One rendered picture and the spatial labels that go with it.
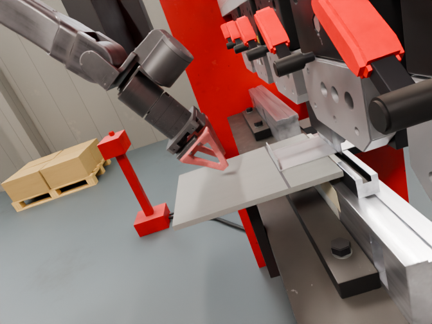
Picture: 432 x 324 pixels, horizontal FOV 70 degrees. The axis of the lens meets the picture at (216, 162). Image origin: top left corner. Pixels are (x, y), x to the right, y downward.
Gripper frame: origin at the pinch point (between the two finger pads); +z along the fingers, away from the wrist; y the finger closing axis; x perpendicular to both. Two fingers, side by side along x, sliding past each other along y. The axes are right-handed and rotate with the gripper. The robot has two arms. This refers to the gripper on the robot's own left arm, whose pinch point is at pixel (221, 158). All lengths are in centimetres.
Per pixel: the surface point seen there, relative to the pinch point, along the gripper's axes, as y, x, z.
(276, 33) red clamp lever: -14.0, -18.6, -9.9
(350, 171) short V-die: -11.8, -13.3, 11.3
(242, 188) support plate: -6.5, 0.0, 3.8
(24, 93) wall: 418, 219, -151
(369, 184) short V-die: -14.1, -13.8, 13.0
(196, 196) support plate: -4.1, 6.8, 0.0
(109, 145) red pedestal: 153, 83, -15
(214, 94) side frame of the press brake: 83, 2, 5
